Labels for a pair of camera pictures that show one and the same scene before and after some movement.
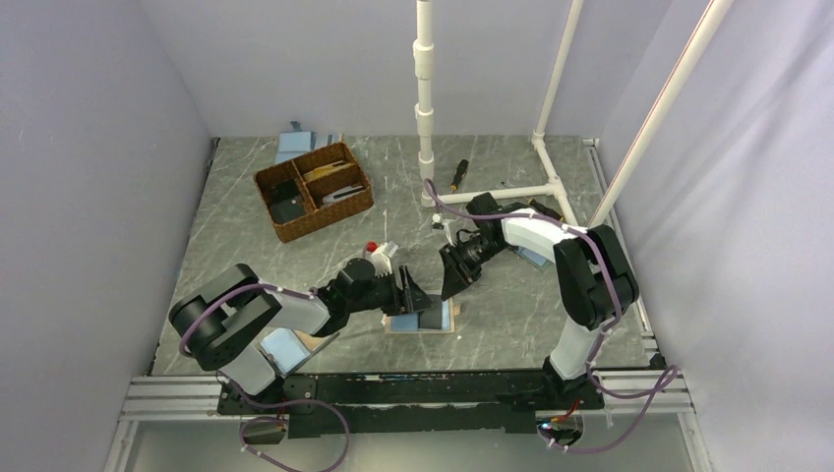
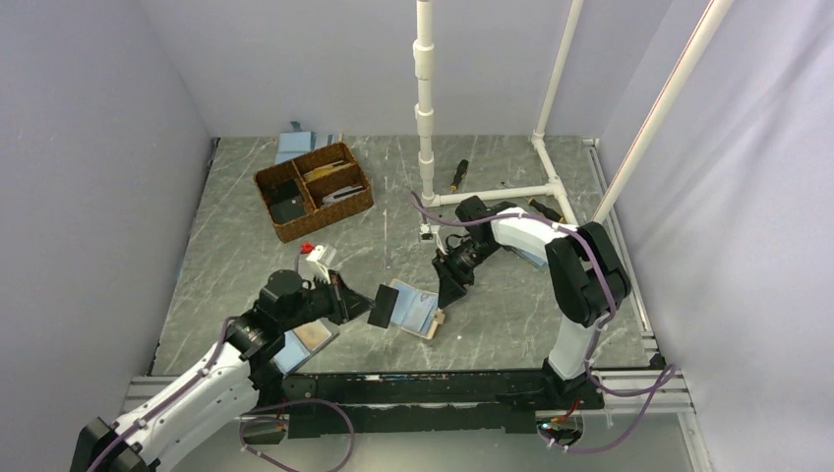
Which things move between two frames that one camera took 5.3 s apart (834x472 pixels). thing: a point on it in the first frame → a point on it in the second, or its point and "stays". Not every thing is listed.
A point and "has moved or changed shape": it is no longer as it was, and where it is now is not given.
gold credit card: (326, 170) stays
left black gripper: (411, 299) → (349, 303)
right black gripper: (458, 274) stays
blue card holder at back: (297, 142) stays
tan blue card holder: (409, 323) has moved or changed shape
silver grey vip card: (349, 191) stays
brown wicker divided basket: (314, 190) stays
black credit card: (431, 318) has moved or changed shape
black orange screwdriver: (460, 170) stays
